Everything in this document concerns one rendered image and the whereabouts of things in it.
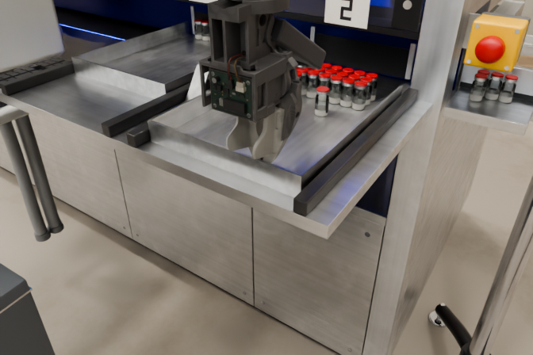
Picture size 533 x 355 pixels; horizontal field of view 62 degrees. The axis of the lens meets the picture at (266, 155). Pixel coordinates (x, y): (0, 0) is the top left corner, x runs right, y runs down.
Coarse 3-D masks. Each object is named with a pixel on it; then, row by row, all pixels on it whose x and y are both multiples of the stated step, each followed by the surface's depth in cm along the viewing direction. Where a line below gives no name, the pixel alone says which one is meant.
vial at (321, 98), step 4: (316, 92) 72; (328, 92) 72; (316, 96) 72; (320, 96) 72; (324, 96) 72; (328, 96) 72; (316, 100) 72; (320, 100) 72; (324, 100) 72; (316, 104) 72; (320, 104) 72; (324, 104) 72; (316, 108) 73; (320, 108) 72; (324, 108) 72; (316, 112) 73; (320, 112) 73; (324, 112) 73
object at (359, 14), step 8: (328, 0) 81; (336, 0) 80; (360, 0) 77; (368, 0) 77; (328, 8) 81; (336, 8) 81; (352, 8) 79; (360, 8) 78; (368, 8) 77; (328, 16) 82; (336, 16) 81; (344, 16) 80; (352, 16) 80; (360, 16) 79; (368, 16) 78; (336, 24) 82; (344, 24) 81; (352, 24) 80; (360, 24) 79
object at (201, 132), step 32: (160, 128) 64; (192, 128) 70; (224, 128) 70; (320, 128) 70; (352, 128) 63; (224, 160) 59; (256, 160) 55; (288, 160) 62; (320, 160) 56; (288, 192) 55
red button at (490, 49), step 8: (480, 40) 67; (488, 40) 66; (496, 40) 66; (480, 48) 67; (488, 48) 66; (496, 48) 66; (504, 48) 66; (480, 56) 67; (488, 56) 67; (496, 56) 66
